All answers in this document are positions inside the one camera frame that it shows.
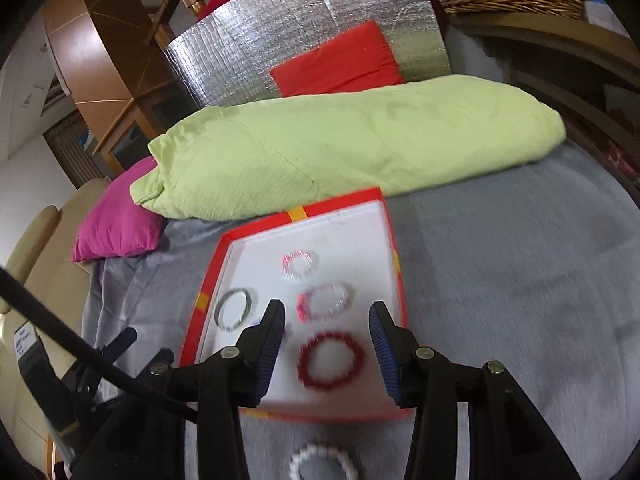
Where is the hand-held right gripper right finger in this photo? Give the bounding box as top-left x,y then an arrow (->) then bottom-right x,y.
368,301 -> 583,480

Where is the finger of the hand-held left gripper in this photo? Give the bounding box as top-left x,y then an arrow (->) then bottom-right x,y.
92,327 -> 139,367

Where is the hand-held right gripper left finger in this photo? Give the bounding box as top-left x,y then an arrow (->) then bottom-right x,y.
75,300 -> 287,480

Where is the dark red bracelet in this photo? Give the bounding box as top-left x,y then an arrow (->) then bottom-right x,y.
297,331 -> 366,391

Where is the pale pink beaded bracelet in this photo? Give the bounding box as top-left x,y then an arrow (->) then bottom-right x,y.
296,282 -> 355,322

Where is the thin dark grey bracelet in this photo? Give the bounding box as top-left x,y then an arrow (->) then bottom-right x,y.
214,287 -> 259,332

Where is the white beaded bracelet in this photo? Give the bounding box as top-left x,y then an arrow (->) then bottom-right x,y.
288,441 -> 359,480

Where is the red shallow cardboard box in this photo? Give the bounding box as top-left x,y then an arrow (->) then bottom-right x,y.
179,186 -> 416,422

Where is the magenta pillow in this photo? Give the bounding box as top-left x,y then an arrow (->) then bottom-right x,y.
71,156 -> 167,263

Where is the beige leather sofa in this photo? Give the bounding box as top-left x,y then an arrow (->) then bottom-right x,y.
0,177 -> 112,480

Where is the grey blanket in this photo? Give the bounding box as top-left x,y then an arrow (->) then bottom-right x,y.
80,144 -> 637,480

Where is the brown slatted door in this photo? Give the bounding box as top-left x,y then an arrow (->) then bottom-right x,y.
43,109 -> 104,189

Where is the light green quilt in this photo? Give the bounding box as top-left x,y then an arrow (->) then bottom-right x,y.
129,74 -> 568,221

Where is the wooden cabinet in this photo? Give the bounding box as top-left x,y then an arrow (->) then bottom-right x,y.
75,74 -> 202,177

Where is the red cushion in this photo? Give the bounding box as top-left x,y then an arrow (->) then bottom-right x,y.
270,21 -> 405,97

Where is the brown wooden pillar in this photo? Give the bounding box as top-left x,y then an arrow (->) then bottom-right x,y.
44,0 -> 151,111

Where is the silver foil board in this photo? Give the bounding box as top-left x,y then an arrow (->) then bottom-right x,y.
162,0 -> 450,111

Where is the wooden bench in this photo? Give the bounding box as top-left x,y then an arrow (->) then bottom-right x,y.
446,12 -> 640,182

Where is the black cable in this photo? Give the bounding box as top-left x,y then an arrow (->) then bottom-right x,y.
0,266 -> 202,423

